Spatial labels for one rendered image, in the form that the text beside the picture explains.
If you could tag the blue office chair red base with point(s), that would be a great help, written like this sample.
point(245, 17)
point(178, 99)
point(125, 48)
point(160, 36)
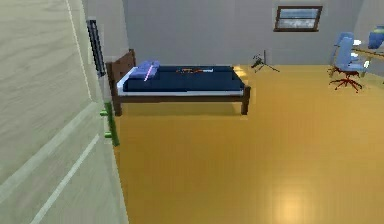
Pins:
point(346, 61)
point(342, 38)

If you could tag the pale wooden room door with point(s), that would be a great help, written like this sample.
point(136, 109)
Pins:
point(46, 116)

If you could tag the wooden desk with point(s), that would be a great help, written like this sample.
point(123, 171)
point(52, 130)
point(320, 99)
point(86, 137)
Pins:
point(368, 53)

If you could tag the small white cup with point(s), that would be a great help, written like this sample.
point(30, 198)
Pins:
point(357, 42)

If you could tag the brown framed window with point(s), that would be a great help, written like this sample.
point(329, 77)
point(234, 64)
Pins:
point(297, 18)

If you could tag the dark framed wall picture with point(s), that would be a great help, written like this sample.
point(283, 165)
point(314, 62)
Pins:
point(96, 46)

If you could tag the brown bed with navy cover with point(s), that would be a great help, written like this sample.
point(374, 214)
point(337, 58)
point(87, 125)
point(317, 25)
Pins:
point(181, 85)

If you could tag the orange black object on bed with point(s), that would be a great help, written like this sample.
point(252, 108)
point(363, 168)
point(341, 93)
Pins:
point(195, 70)

